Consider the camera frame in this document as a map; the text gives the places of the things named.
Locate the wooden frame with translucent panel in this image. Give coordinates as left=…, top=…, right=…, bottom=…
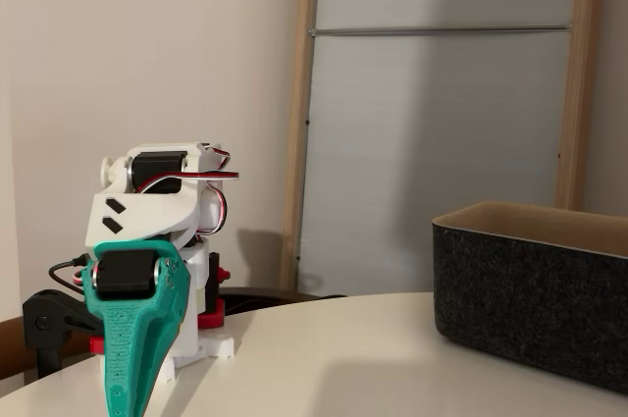
left=278, top=0, right=607, bottom=298

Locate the thin metal rod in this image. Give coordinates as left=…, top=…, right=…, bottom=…
left=308, top=23, right=575, bottom=38

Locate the dark grey felt basket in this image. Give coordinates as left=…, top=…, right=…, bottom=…
left=431, top=199, right=628, bottom=396

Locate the red white black servo cable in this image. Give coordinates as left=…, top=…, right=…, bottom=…
left=134, top=169, right=240, bottom=193
left=71, top=260, right=94, bottom=287

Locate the black clamp with red knob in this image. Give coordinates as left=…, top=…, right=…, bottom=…
left=197, top=251, right=232, bottom=330

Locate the black table clamp red pad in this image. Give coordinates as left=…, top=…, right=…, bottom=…
left=21, top=288, right=107, bottom=380

